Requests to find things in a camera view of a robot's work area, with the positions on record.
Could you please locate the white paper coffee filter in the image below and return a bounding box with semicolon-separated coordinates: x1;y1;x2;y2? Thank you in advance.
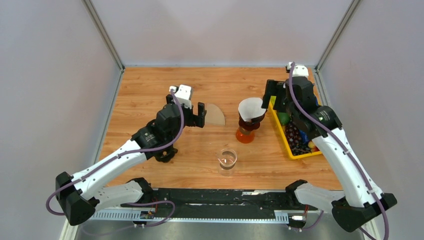
238;97;266;122

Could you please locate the brown plastic coffee dripper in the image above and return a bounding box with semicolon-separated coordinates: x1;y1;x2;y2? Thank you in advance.
238;109;267;132

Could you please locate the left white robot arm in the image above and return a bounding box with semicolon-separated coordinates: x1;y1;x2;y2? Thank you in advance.
46;93;207;226

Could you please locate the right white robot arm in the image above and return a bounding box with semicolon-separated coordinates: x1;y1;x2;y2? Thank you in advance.
262;76;397;237

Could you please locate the brown paper coffee filter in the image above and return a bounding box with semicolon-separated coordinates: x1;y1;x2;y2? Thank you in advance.
205;103;226;126

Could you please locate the olive plastic coffee dripper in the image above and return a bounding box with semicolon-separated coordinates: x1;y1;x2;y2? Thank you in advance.
153;146;178;163

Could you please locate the yellow plastic tray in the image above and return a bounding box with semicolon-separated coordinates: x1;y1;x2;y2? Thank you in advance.
268;96;322;160

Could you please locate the green lime lower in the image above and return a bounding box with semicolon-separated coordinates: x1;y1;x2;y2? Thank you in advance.
276;112;291;126

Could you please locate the orange glass carafe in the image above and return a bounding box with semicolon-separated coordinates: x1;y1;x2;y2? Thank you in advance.
235;127;255;144

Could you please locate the clear glass beaker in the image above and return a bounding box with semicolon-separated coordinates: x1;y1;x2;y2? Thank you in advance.
216;148;238;177

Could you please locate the blue chips bag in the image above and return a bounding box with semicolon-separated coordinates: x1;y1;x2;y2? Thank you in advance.
298;129;310;144

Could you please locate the dark grape bunch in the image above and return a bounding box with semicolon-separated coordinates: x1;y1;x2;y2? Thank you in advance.
284;121;311;156

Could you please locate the red apples cluster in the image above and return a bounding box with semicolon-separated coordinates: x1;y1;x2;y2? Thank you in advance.
307;141;319;153

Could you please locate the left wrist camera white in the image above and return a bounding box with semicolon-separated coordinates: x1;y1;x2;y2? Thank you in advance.
169;84;193;109

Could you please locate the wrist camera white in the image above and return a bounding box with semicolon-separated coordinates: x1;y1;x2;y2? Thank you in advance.
285;61;309;78
169;84;193;109

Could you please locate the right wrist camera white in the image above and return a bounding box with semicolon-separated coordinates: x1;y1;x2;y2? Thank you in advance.
285;61;309;78

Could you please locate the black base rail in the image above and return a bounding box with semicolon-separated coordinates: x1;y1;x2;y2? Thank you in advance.
139;188;306;220

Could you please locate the aluminium frame post right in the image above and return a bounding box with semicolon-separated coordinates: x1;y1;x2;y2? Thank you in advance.
315;0;362;73

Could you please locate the aluminium frame post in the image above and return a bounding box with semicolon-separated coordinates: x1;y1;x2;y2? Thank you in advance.
82;0;126;73
315;0;362;73

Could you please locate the aluminium frame post left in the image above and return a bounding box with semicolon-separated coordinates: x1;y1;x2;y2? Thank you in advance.
82;0;126;73

